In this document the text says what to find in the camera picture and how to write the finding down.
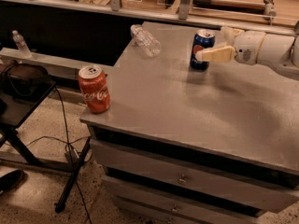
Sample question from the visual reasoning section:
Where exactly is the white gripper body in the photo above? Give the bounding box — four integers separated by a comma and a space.
234, 31, 266, 65

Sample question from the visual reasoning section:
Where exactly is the middle cabinet drawer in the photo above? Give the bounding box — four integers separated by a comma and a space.
102, 175, 258, 224

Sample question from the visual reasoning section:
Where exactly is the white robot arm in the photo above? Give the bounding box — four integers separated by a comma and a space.
194, 26, 299, 80

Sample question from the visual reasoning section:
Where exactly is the long back counter rail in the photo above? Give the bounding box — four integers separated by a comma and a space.
0, 0, 297, 35

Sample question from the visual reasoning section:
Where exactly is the black folding side table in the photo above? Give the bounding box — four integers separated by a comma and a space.
0, 81, 90, 213

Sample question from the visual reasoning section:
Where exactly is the black cable on floor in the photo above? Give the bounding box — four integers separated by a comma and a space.
0, 87, 93, 224

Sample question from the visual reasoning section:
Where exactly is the black shoe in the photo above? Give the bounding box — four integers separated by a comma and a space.
0, 170, 24, 195

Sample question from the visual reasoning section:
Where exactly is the dark brown bag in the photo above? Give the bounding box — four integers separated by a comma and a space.
0, 61, 51, 100

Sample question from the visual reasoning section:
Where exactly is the clear plastic bottle lying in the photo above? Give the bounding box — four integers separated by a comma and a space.
130, 24, 162, 58

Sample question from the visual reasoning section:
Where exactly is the grey drawer cabinet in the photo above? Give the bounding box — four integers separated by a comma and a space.
81, 23, 299, 224

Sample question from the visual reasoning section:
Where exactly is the top cabinet drawer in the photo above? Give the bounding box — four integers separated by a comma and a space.
90, 139, 299, 213

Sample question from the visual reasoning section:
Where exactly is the small upright water bottle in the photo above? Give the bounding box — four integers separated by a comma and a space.
12, 30, 32, 58

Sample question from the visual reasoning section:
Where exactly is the cabinet drawer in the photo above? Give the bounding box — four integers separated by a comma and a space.
90, 139, 299, 213
102, 175, 258, 224

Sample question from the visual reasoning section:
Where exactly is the grey low shelf ledge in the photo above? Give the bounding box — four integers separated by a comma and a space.
0, 48, 112, 79

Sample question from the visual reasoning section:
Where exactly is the red coca-cola can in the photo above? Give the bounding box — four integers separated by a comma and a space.
78, 66, 110, 113

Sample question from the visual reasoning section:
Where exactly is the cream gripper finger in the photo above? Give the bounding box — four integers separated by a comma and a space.
221, 26, 244, 46
195, 46, 235, 63

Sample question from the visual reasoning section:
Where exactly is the blue pepsi can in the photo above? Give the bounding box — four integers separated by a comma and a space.
190, 29, 215, 72

